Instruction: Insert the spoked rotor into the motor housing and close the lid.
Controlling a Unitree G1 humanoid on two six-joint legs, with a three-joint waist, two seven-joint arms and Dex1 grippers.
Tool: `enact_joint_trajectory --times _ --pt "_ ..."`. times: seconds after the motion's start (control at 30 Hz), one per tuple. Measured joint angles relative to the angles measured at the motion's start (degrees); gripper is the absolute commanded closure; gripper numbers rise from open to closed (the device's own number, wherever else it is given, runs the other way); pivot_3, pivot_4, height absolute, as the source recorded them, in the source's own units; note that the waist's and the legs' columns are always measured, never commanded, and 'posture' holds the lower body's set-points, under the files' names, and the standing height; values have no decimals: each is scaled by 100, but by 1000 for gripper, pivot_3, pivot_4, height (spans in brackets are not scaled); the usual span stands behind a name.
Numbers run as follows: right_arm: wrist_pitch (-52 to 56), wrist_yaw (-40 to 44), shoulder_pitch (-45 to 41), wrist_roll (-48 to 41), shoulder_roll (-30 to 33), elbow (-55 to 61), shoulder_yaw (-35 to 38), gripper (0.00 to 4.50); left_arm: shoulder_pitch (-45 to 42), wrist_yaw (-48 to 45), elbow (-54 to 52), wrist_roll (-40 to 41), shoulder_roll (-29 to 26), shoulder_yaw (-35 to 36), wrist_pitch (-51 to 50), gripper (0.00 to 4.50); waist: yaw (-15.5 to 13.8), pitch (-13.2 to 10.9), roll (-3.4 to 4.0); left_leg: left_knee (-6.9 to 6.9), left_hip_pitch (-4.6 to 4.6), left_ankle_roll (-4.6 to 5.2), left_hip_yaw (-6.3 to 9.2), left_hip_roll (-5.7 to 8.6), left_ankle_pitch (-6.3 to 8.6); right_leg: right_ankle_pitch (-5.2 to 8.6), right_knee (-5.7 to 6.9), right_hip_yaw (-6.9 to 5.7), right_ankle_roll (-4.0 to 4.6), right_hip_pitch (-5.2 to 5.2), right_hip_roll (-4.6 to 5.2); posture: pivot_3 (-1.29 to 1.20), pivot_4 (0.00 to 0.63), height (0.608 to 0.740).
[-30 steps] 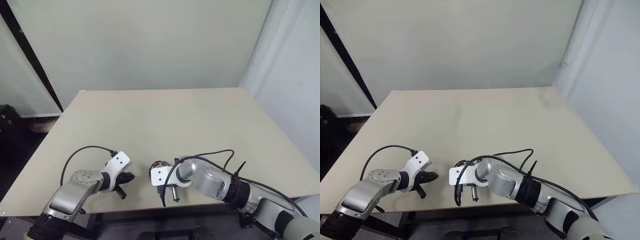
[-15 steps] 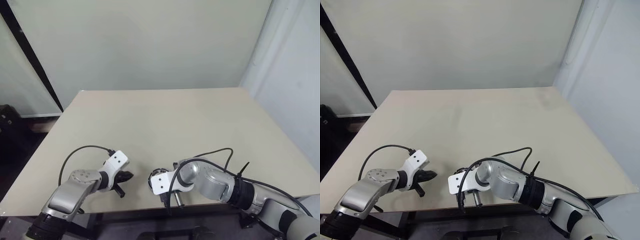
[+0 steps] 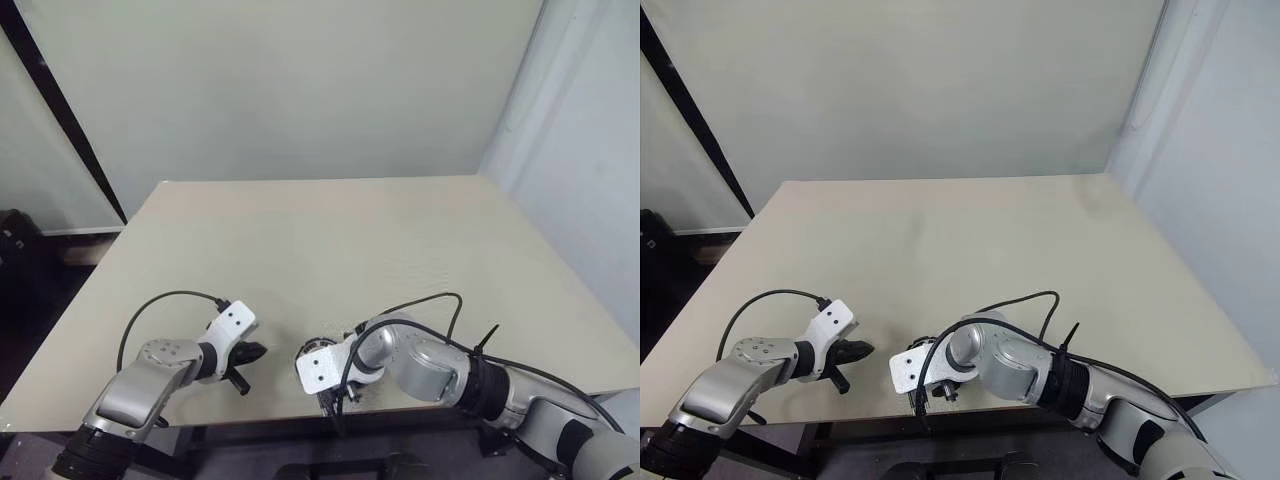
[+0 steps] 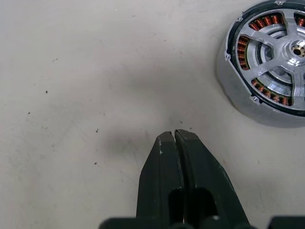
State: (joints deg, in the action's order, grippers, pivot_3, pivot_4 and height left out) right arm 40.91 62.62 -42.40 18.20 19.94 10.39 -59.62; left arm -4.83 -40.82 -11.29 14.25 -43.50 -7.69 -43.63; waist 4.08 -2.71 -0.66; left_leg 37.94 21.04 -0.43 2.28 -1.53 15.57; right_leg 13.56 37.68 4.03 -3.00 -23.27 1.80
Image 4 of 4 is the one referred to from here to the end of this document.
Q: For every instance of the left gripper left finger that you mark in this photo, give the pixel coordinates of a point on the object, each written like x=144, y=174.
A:
x=159, y=179

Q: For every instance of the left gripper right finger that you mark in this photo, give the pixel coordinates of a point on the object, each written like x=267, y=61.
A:
x=205, y=171

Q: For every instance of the motor stator with copper coils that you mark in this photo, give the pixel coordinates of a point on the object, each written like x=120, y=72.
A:
x=228, y=88

